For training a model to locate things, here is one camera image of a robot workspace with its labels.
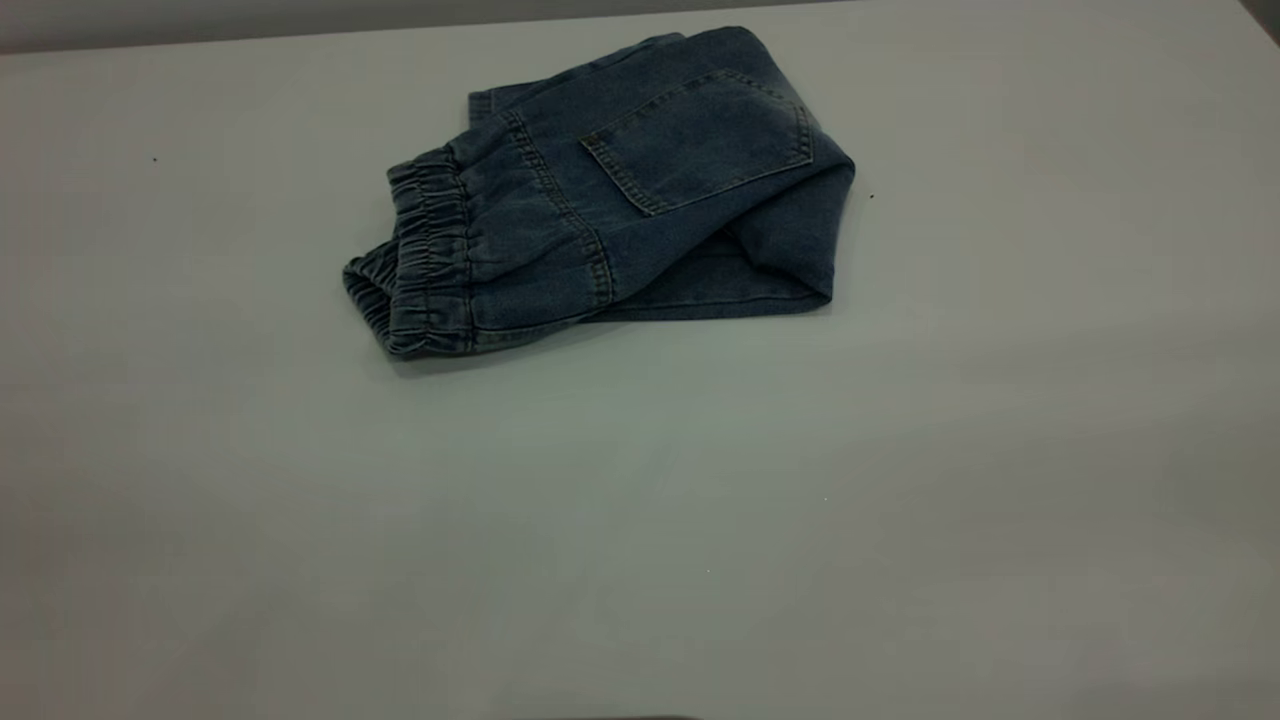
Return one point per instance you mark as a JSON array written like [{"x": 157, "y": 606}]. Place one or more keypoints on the blue denim pants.
[{"x": 650, "y": 200}]

